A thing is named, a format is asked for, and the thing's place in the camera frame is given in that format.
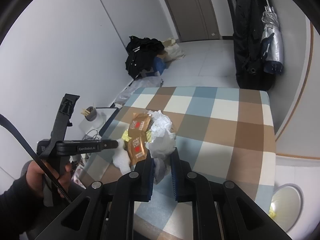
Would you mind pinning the brown door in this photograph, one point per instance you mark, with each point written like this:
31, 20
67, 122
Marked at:
195, 20

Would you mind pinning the checkered tablecloth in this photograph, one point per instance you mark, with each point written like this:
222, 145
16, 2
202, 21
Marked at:
223, 133

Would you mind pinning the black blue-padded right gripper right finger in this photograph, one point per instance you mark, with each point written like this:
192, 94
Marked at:
189, 186

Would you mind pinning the gold snack packet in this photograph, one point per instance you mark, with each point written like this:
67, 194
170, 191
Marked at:
136, 148
139, 124

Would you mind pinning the gold snack packet upper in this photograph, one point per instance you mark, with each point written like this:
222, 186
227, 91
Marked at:
139, 124

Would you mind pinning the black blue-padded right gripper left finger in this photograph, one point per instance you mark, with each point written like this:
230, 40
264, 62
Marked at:
135, 186

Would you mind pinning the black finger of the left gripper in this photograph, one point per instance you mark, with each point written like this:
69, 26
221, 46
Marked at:
109, 144

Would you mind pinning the dark sleeve forearm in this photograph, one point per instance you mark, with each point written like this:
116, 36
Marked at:
23, 210

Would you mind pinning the gold snack packet lower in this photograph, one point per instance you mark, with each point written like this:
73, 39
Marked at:
136, 148

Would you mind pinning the blue bag on floor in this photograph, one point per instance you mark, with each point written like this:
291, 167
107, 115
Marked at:
157, 68

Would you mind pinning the white trash bin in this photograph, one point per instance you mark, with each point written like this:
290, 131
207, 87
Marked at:
287, 206

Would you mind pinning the silver folded umbrella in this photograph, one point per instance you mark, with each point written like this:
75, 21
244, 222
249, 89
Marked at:
272, 48

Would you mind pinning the yellow snack bag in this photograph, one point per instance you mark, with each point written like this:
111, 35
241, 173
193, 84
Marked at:
125, 137

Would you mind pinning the white tissue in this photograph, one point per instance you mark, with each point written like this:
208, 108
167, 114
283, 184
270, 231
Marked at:
160, 143

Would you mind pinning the white foam piece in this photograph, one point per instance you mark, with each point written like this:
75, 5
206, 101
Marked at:
121, 158

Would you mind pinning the white plastic bag on floor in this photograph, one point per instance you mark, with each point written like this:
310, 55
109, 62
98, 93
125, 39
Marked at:
145, 82

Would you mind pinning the black hanging coat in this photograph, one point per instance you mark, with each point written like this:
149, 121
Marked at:
248, 30

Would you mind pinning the person's left hand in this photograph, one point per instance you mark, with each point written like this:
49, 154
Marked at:
35, 176

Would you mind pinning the beige tote bag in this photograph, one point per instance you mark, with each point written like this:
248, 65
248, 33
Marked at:
172, 50

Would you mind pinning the white box side table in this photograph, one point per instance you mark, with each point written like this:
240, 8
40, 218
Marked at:
96, 127

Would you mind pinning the black bag on floor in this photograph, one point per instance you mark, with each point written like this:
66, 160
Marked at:
141, 53

